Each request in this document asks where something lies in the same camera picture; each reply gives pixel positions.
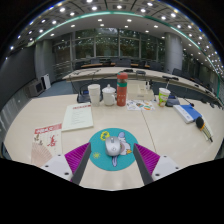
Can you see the white printed document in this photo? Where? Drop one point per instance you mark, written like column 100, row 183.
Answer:
column 78, row 116

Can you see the white lidded mug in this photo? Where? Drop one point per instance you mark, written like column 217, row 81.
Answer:
column 109, row 95

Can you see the curved conference desk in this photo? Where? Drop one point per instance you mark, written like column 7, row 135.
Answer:
column 106, row 70

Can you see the colourful sticker sheet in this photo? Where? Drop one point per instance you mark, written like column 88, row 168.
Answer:
column 140, row 105

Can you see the silver grey computer mouse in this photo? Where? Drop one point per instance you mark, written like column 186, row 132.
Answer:
column 112, row 146

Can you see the stack of white paper cups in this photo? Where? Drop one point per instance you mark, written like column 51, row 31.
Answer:
column 94, row 95

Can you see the dark conference microphone unit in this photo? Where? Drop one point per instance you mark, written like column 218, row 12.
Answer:
column 83, row 97
column 172, row 101

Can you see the white standing board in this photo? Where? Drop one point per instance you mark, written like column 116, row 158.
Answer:
column 45, row 81

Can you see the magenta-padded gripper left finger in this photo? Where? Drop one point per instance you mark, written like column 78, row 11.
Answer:
column 76, row 157

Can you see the white paper sheet green lines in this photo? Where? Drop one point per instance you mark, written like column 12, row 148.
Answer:
column 209, row 129

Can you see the grey box monitor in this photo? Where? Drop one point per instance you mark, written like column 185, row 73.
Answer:
column 35, row 88

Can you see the black office chairs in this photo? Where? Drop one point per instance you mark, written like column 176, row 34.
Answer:
column 123, row 62

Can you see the round teal cartoon mouse pad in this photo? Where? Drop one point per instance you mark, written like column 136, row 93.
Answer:
column 100, row 158

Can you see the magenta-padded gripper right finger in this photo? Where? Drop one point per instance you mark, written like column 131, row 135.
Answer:
column 148, row 158

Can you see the red and white fan leaflet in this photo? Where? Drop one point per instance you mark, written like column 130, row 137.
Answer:
column 46, row 143

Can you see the blue book with white spine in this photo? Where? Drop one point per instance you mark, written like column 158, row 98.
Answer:
column 187, row 113

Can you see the ceiling lights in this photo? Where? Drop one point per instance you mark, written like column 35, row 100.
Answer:
column 94, row 8

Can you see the red drink bottle green band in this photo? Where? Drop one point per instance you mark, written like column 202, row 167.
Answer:
column 122, row 89

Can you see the printed paper cup with straw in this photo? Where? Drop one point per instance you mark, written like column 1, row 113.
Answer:
column 163, row 97

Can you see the beige cardboard box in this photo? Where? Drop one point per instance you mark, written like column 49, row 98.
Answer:
column 140, row 91

